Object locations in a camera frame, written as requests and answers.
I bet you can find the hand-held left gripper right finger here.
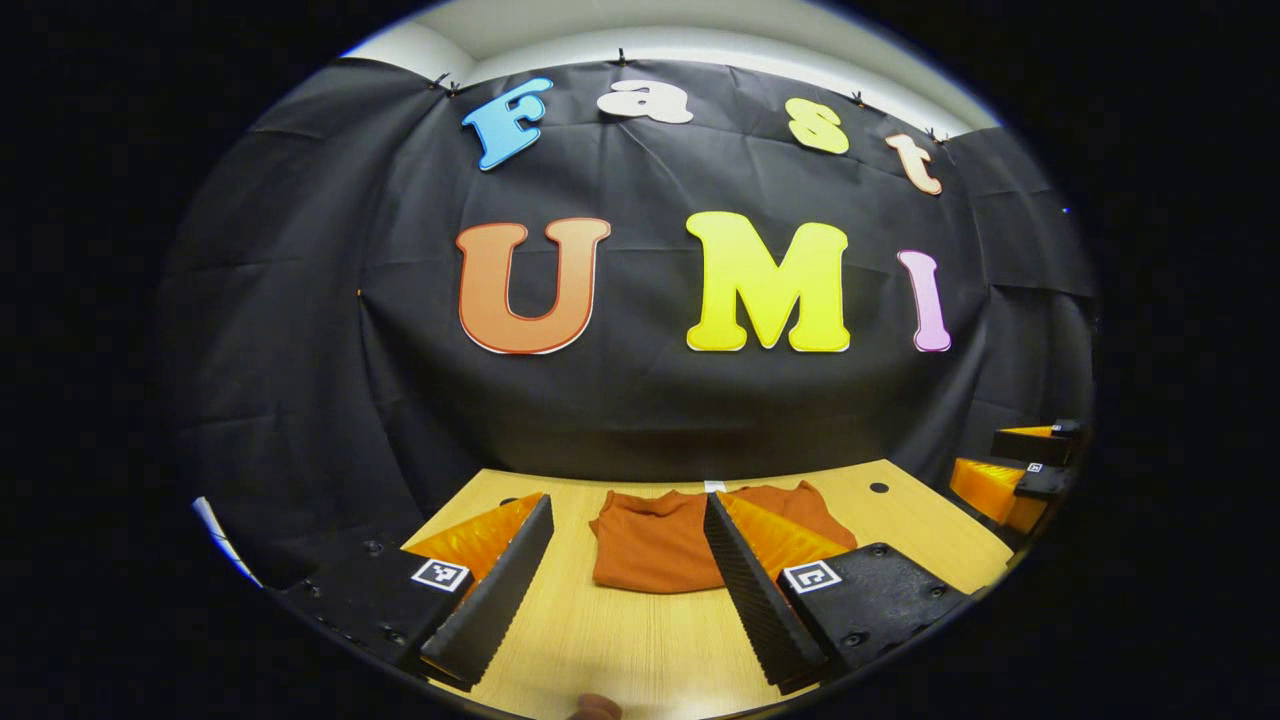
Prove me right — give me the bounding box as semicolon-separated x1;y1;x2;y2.
703;490;973;697

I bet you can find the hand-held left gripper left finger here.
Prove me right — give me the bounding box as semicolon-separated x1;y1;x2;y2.
275;492;557;693

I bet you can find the orange ribbed shirt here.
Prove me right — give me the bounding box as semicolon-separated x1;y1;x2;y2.
590;480;859;596

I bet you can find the black backdrop cloth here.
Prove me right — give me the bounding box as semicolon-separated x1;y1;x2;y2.
155;55;1101;591

